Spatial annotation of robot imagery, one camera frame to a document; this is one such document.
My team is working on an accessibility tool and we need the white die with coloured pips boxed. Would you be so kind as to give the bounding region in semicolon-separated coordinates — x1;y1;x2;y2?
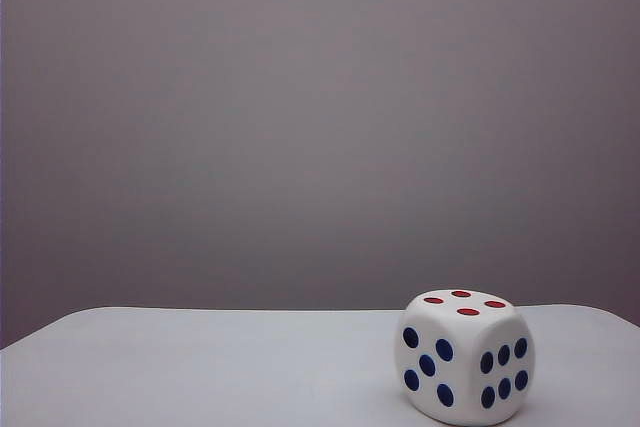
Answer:
396;289;537;427

